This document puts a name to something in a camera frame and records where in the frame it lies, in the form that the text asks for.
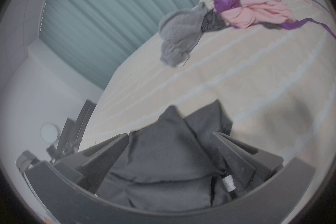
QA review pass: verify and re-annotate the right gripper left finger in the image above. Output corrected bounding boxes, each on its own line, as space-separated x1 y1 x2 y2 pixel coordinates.
54 133 130 192

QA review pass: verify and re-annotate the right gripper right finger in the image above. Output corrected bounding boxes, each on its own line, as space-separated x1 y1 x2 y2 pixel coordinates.
212 132 284 191

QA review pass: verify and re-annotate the black T-shirt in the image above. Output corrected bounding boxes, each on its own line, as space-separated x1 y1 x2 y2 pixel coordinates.
94 99 234 213

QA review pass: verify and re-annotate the bed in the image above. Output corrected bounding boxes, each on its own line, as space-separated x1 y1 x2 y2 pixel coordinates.
83 0 336 192

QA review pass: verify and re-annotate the white round disc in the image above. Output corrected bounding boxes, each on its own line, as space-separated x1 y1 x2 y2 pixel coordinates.
41 123 60 142

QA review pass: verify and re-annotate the dark grey garment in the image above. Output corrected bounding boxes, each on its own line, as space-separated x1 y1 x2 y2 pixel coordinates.
262 22 284 31

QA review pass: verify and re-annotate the black shiny garment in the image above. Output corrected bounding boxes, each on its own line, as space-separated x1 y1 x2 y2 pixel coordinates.
201 10 227 32

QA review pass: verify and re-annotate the pink garment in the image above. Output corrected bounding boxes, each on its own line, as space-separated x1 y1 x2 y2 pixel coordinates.
220 0 296 29

